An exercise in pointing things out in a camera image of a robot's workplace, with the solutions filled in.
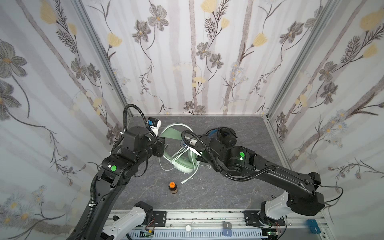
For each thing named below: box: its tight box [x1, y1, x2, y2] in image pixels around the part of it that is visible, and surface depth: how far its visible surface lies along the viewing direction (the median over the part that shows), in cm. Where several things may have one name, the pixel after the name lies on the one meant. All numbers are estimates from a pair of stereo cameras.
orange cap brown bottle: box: [169, 181, 178, 194], surface depth 78 cm
